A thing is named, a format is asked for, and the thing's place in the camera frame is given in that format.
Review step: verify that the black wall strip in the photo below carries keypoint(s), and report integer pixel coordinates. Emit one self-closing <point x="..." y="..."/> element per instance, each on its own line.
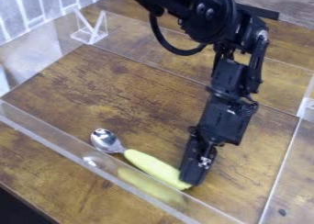
<point x="259" y="12"/>

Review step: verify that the clear acrylic front barrier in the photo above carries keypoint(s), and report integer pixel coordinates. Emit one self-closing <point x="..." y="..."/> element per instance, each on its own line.
<point x="176" y="203"/>

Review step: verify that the clear acrylic right barrier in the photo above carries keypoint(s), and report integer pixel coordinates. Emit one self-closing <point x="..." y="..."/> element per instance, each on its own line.
<point x="290" y="203"/>

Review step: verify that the clear acrylic barrier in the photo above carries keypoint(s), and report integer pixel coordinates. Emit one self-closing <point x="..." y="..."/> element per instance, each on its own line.
<point x="176" y="203"/>
<point x="290" y="203"/>

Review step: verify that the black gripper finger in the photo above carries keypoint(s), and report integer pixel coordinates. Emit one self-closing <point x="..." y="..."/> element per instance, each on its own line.
<point x="198" y="160"/>

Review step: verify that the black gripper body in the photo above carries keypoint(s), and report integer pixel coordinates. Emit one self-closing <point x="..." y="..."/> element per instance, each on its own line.
<point x="223" y="121"/>

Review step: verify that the clear acrylic corner bracket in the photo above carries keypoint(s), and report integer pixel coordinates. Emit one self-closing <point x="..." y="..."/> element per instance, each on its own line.
<point x="90" y="34"/>

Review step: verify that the green handled metal spoon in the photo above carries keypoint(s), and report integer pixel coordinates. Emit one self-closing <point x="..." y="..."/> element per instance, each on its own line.
<point x="106" y="142"/>

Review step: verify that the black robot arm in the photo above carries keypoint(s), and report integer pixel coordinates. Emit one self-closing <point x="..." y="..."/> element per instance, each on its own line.
<point x="237" y="33"/>

